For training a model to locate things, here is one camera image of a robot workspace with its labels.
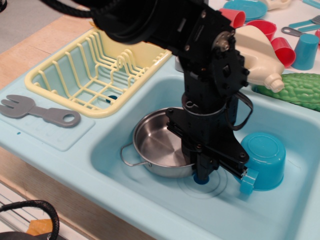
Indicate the stainless steel pot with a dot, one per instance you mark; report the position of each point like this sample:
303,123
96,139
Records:
159,149

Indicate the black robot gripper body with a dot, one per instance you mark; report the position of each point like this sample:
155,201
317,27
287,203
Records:
212,134

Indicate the light blue toy sink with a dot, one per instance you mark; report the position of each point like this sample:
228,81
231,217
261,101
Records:
91,160

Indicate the red plastic bowl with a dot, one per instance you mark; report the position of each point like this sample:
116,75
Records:
268,28

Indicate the grey toy faucet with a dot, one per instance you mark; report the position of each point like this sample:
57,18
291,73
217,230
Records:
178,65

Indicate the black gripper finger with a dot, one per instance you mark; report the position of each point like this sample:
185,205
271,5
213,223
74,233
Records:
204,166

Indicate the cream plastic container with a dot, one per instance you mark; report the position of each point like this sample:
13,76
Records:
277,4

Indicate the green bitter gourd toy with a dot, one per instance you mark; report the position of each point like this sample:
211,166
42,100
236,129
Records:
302,89

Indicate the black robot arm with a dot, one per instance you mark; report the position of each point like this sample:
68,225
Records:
214,71

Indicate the teal toy spatula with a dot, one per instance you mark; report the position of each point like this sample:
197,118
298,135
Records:
307,25

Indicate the red plastic cup lying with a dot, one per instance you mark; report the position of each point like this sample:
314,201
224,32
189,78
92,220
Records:
237,17

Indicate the yellow plastic drying rack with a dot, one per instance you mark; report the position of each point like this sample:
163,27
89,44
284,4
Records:
95,75

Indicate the blue plastic mug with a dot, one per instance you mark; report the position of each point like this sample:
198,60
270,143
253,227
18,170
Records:
266,164

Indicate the grey plastic toy fork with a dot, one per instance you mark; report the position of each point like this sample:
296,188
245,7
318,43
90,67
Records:
18,106

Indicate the cream plastic detergent bottle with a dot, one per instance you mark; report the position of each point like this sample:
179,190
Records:
265,69

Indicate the blue plastic cup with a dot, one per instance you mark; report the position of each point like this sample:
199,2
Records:
305,52

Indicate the blue plastic plate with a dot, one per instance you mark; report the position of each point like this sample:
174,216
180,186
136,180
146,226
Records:
253,9

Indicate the orange tape piece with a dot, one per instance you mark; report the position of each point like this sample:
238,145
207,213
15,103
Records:
39,227

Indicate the grey toy utensil handle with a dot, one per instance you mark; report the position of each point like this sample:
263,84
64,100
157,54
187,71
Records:
291,31

